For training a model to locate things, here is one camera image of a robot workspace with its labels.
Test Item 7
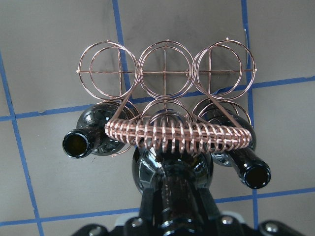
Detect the dark glass wine bottle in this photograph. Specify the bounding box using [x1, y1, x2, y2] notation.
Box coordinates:
[132, 148, 213, 236]

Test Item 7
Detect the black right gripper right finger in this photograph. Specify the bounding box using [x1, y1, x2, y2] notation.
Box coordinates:
[197, 187, 221, 219]

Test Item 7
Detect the copper wire wine basket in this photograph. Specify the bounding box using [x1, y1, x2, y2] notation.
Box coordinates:
[77, 39, 252, 156]

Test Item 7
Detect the dark wine bottle right slot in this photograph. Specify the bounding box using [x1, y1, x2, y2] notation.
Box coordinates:
[198, 111, 271, 189]

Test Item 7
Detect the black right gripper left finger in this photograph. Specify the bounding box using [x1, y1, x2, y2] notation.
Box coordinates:
[139, 186, 160, 221]

